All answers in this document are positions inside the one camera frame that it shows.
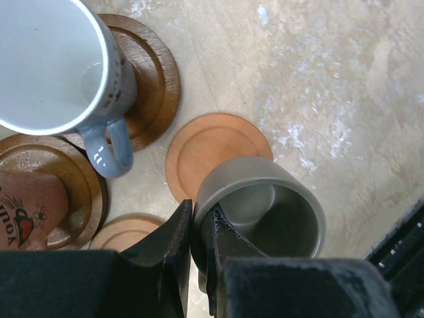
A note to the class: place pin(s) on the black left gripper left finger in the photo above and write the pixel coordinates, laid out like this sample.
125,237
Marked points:
149,279

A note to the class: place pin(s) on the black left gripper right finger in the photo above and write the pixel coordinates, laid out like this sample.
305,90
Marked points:
241,281

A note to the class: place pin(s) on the plain orange wooden coaster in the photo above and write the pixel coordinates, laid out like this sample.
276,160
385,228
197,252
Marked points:
125,231

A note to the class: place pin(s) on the small grey cup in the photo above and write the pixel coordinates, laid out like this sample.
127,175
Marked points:
265,204

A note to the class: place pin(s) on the dark ringed wooden coaster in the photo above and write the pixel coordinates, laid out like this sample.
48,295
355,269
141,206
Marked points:
87,191

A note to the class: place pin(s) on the pink handled mug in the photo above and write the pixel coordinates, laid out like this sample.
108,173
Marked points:
32,206

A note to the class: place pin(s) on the blue grey mug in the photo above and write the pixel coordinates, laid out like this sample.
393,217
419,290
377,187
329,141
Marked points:
62,72

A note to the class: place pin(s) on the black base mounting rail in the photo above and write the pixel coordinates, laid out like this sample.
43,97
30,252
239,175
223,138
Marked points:
398,256

